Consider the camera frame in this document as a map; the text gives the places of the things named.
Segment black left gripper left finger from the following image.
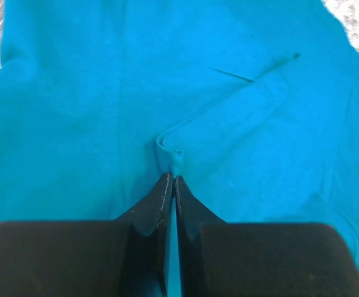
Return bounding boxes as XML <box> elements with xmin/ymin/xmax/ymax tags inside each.
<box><xmin>0</xmin><ymin>173</ymin><xmax>173</xmax><ymax>297</ymax></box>

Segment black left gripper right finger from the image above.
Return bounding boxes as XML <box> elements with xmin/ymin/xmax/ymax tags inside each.
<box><xmin>174</xmin><ymin>177</ymin><xmax>359</xmax><ymax>297</ymax></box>

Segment blue t shirt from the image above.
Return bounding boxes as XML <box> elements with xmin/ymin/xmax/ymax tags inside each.
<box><xmin>0</xmin><ymin>1</ymin><xmax>359</xmax><ymax>296</ymax></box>

